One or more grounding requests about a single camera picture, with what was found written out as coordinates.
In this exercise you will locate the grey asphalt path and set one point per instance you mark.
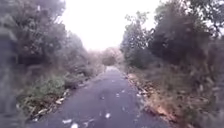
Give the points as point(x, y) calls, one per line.
point(103, 100)

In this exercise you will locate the leaf-strewn verge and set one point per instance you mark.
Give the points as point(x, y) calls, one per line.
point(46, 93)
point(173, 93)

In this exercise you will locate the bushes and trees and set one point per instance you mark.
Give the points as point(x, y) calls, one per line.
point(176, 36)
point(36, 43)

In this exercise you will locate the robot's own part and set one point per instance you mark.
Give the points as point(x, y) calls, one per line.
point(74, 126)

